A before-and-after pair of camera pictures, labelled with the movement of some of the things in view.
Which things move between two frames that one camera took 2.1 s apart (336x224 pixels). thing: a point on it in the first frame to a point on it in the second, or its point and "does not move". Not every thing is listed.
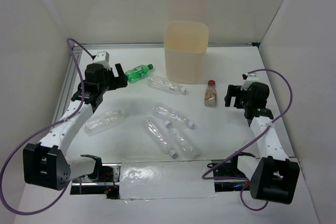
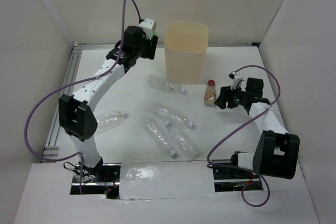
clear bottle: x=192 y=152 does not move
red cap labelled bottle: x=210 y=94 does not move
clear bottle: x=94 y=125 does not move
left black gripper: x=117 y=82 to x=149 y=53
